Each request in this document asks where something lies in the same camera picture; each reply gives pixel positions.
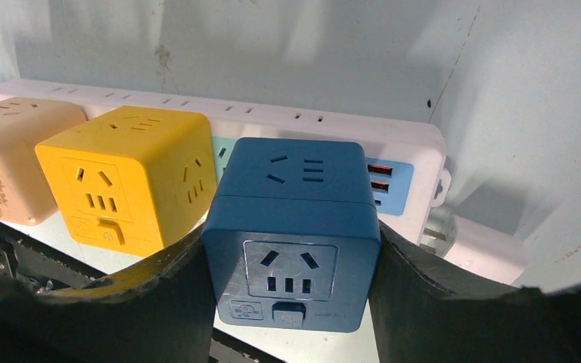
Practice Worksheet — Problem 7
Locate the white plug adapter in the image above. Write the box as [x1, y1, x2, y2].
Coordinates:
[423, 215, 529, 285]

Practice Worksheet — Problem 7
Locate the yellow cube socket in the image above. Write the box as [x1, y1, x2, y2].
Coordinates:
[35, 106, 217, 257]

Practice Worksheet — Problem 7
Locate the blue cube socket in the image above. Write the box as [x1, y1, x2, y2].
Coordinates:
[201, 138, 381, 333]

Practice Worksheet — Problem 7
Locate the beige cube socket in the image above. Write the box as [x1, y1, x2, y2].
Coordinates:
[0, 98, 86, 225]

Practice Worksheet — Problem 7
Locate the white multicolour power strip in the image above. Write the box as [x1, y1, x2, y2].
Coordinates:
[0, 79, 451, 244]

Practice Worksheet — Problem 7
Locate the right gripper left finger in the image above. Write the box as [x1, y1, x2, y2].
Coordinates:
[0, 228, 216, 362]

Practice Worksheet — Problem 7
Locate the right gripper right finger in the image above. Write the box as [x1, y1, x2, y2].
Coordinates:
[369, 223, 581, 362]

